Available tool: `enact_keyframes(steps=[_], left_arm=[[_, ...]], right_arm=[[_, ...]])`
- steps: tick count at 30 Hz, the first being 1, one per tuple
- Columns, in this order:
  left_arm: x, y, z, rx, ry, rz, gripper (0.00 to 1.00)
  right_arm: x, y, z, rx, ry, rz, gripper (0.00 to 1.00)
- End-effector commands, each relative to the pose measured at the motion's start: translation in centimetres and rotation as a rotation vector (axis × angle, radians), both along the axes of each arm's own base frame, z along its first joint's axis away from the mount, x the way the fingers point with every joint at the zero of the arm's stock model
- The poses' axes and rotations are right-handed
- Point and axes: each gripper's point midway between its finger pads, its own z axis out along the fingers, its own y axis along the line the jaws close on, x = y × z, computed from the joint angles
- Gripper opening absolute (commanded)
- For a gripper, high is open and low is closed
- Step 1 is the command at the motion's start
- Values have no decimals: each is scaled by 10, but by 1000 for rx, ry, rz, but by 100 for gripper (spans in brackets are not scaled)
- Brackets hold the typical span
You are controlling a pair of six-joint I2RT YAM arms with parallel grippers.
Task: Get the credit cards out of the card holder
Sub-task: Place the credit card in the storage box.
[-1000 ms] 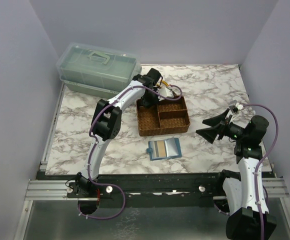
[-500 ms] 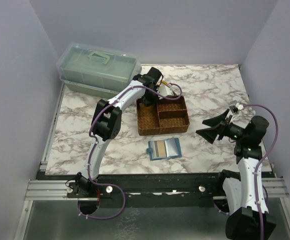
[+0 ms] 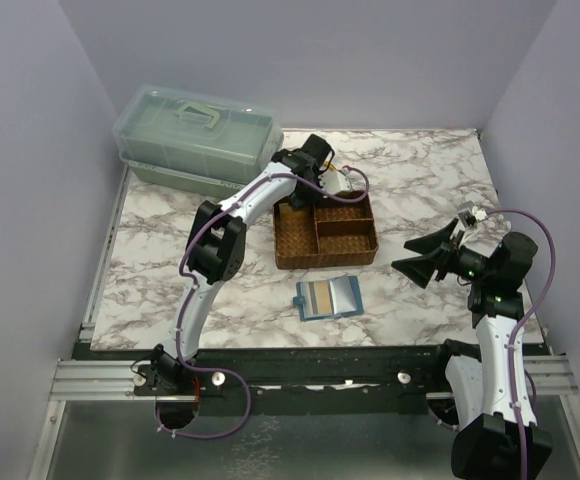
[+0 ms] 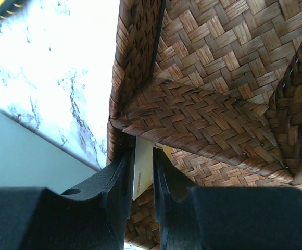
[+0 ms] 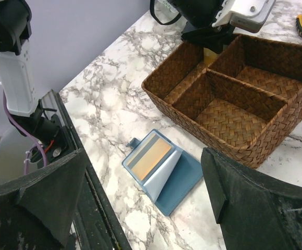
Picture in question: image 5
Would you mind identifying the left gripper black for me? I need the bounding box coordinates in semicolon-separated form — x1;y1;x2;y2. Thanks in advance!
169;0;238;54

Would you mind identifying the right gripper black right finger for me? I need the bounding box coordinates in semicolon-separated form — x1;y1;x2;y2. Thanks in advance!
201;147;302;249

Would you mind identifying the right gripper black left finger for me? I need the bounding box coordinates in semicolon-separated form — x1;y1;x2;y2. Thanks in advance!
0;149;87;249

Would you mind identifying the gold credit card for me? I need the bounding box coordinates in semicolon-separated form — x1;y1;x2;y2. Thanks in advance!
204;47;218;66
125;133;172;181

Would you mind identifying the blue leather card holder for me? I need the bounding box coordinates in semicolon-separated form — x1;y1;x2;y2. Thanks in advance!
122;129;203;216

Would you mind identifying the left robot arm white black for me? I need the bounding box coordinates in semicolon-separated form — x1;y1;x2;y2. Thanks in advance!
0;1;245;154

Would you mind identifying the brown woven divided basket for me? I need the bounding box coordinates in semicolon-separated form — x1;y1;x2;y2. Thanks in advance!
142;35;302;168

